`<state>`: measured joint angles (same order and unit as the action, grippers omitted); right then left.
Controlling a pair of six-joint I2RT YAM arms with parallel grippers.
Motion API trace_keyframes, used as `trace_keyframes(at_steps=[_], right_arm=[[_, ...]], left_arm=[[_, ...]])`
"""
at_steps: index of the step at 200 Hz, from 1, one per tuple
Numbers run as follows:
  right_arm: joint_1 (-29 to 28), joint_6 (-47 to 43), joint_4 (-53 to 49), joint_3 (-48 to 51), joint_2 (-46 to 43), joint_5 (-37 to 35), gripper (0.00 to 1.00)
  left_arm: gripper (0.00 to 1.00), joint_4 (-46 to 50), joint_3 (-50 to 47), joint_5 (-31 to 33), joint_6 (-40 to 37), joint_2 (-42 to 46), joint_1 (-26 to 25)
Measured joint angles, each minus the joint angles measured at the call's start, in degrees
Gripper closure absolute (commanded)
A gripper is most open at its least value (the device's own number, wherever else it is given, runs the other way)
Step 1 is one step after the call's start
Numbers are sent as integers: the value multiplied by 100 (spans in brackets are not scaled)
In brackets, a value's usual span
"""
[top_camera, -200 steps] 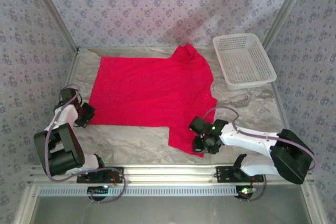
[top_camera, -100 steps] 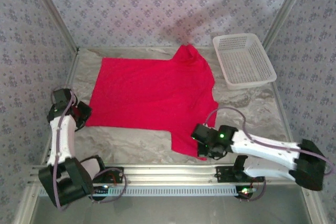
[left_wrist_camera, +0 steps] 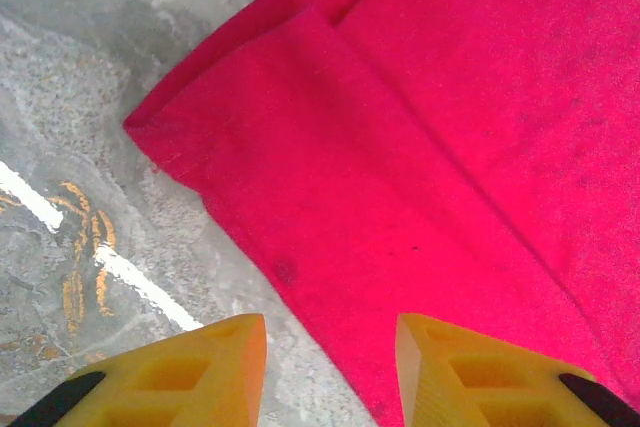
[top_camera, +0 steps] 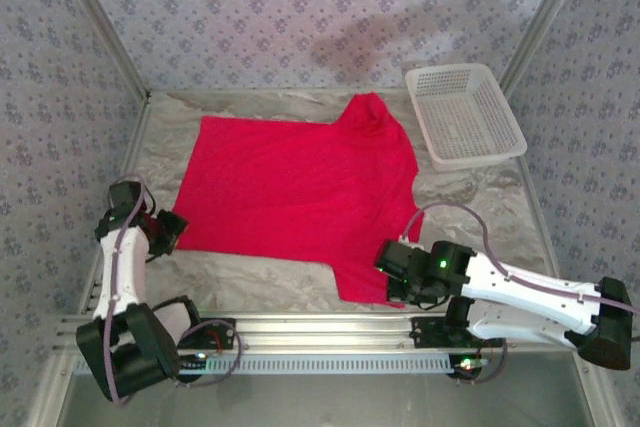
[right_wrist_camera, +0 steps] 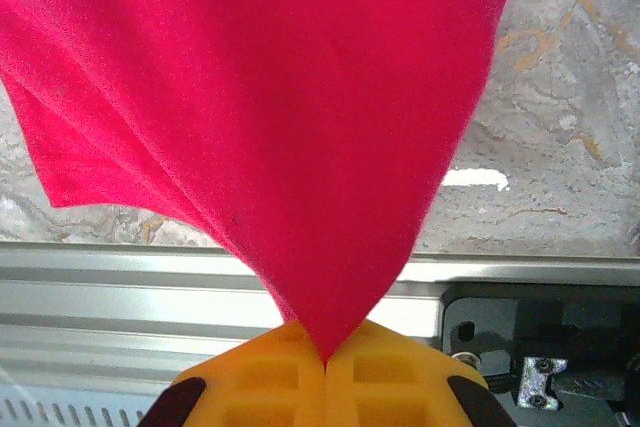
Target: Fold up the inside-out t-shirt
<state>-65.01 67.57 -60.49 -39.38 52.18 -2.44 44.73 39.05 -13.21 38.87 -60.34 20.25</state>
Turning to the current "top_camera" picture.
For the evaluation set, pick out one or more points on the red t-shirt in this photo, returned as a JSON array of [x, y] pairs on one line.
[[300, 187]]

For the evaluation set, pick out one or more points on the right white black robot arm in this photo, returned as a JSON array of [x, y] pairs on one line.
[[530, 292]]

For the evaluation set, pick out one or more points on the right black controller board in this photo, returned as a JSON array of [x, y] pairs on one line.
[[462, 372]]

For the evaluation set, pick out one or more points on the black controller board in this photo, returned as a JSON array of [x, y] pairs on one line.
[[462, 372], [192, 364]]

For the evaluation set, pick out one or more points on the left black controller board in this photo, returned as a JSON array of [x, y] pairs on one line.
[[192, 364]]

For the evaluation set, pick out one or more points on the white perforated plastic basket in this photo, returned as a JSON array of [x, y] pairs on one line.
[[465, 117]]

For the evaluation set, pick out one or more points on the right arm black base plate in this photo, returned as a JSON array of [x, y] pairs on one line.
[[425, 337]]

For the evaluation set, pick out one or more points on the aluminium table side rail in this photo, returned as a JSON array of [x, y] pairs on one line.
[[537, 217], [133, 147]]

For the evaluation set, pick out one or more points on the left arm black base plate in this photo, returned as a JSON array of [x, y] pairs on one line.
[[222, 329]]

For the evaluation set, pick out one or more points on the aluminium mounting rail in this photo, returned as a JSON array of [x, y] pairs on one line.
[[325, 332]]

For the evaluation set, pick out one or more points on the aluminium frame post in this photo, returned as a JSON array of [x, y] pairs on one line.
[[542, 22], [107, 22]]

